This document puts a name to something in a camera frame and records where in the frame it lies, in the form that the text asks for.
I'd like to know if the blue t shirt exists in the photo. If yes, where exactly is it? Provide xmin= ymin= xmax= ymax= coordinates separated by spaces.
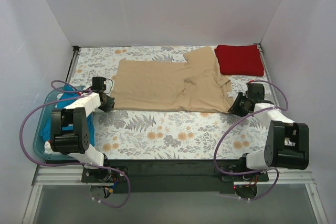
xmin=39 ymin=84 xmax=97 ymax=151

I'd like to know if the teal plastic basket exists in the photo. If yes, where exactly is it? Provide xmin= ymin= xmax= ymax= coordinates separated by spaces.
xmin=33 ymin=85 xmax=84 ymax=161

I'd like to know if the floral table cloth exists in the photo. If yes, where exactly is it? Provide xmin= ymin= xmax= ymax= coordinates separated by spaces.
xmin=70 ymin=46 xmax=268 ymax=159

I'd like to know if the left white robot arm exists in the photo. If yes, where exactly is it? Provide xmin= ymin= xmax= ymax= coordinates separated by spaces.
xmin=50 ymin=92 xmax=114 ymax=182

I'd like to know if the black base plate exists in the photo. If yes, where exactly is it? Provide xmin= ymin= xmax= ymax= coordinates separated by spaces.
xmin=81 ymin=159 xmax=268 ymax=194

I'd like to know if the aluminium frame rail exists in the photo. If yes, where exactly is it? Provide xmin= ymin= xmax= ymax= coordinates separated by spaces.
xmin=32 ymin=165 xmax=316 ymax=186

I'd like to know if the purple cable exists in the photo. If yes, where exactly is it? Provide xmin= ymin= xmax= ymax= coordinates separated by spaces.
xmin=213 ymin=80 xmax=289 ymax=201
xmin=19 ymin=79 xmax=132 ymax=208

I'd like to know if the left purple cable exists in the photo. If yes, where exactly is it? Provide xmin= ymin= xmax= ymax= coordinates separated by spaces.
xmin=19 ymin=79 xmax=132 ymax=208

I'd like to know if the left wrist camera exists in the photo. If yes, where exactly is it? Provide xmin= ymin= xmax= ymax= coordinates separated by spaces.
xmin=91 ymin=77 xmax=107 ymax=93

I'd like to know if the white and red garment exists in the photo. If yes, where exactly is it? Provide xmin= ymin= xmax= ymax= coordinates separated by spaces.
xmin=44 ymin=141 xmax=58 ymax=155

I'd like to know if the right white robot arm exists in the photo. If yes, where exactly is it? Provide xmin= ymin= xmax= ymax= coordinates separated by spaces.
xmin=229 ymin=92 xmax=309 ymax=181

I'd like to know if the beige t shirt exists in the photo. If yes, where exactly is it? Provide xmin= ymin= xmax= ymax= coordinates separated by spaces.
xmin=111 ymin=46 xmax=234 ymax=113

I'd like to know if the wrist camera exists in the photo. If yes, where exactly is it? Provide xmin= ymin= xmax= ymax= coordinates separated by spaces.
xmin=91 ymin=77 xmax=107 ymax=93
xmin=246 ymin=83 xmax=265 ymax=102

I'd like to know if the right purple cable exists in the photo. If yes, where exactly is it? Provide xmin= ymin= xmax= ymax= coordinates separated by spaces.
xmin=213 ymin=80 xmax=289 ymax=201

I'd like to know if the folded red t shirt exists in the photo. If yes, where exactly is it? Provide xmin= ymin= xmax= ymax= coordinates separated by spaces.
xmin=214 ymin=45 xmax=264 ymax=77

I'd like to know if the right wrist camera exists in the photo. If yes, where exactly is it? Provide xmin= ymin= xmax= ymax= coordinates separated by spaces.
xmin=246 ymin=83 xmax=265 ymax=102

